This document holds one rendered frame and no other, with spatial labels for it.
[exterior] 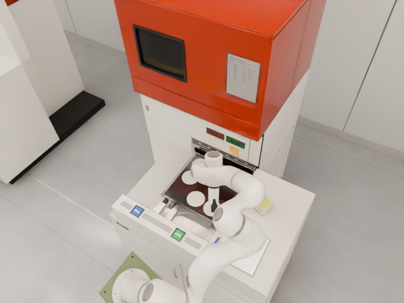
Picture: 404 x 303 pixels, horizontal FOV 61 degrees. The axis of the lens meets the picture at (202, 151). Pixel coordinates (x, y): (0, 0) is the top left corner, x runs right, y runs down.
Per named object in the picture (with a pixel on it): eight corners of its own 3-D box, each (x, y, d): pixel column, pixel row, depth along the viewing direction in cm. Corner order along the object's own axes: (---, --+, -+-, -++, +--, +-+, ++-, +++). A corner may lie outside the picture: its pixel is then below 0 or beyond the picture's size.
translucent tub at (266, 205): (262, 199, 181) (263, 192, 176) (272, 209, 177) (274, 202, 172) (252, 207, 178) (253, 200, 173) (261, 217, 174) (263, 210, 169)
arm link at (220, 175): (217, 199, 135) (189, 180, 163) (252, 189, 141) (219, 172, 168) (214, 178, 133) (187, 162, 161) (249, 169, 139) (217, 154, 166)
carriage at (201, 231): (160, 205, 194) (160, 203, 191) (216, 236, 180) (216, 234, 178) (152, 216, 189) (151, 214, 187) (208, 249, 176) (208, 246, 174)
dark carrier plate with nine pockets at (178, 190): (196, 154, 212) (196, 153, 212) (246, 177, 200) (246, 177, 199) (164, 194, 194) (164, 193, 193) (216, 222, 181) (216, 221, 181)
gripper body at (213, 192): (206, 175, 171) (206, 194, 176) (205, 187, 162) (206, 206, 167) (221, 175, 171) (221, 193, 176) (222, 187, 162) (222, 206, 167)
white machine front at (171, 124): (150, 131, 237) (140, 85, 207) (257, 180, 207) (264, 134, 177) (147, 133, 235) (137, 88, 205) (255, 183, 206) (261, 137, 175)
